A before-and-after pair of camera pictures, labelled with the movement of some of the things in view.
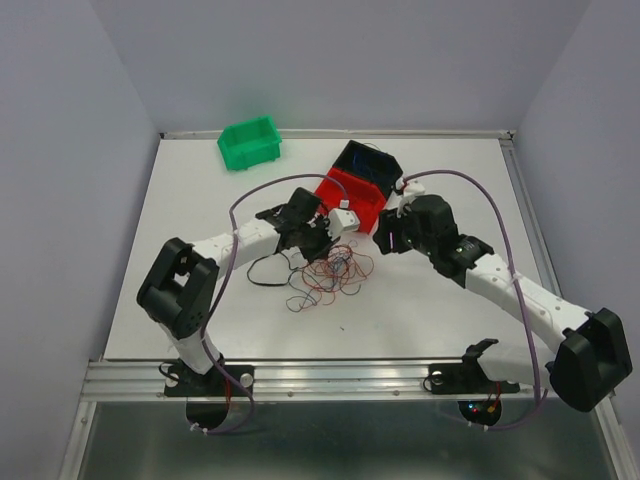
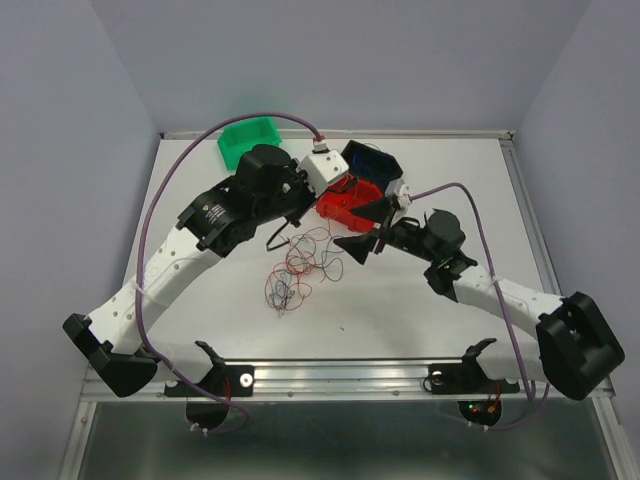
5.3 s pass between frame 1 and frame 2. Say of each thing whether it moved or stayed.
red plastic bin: stayed
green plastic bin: stayed
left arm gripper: moved
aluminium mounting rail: stayed
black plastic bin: stayed
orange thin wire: moved
